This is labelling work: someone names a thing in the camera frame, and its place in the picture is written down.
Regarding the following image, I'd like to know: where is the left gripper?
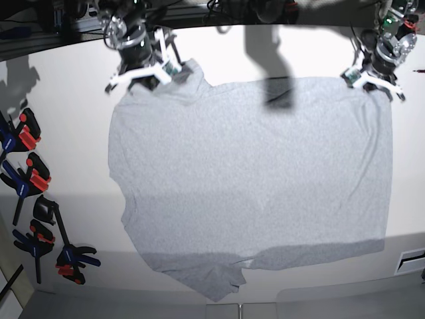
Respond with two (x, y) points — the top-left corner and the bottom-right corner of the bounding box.
(361, 51), (397, 92)

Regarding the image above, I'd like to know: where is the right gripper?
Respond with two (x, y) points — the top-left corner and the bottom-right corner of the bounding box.
(118, 47), (159, 91)

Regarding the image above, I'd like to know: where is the blue red bar clamp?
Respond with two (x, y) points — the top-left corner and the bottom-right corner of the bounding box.
(1, 108), (41, 162)
(1, 152), (51, 226)

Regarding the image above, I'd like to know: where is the grey T-shirt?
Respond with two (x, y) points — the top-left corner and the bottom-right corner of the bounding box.
(108, 60), (392, 302)

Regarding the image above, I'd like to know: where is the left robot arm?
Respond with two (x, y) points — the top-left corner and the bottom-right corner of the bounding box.
(361, 1), (420, 99)

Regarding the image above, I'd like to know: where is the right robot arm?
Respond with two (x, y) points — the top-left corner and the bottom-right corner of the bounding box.
(98, 1), (171, 94)

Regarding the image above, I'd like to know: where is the black long bar clamp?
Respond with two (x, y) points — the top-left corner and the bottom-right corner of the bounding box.
(33, 195), (70, 245)

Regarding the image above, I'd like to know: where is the lower left blue red clamp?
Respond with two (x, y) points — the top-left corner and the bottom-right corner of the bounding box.
(12, 219), (55, 284)

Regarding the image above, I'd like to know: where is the bottom blue red clamp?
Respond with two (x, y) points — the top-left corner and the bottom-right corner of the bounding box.
(55, 245), (101, 285)

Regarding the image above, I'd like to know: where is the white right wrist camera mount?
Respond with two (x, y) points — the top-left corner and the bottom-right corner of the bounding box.
(105, 28), (183, 94)

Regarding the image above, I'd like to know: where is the aluminium frame rail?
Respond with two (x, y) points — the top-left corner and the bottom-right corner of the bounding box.
(1, 15), (103, 61)

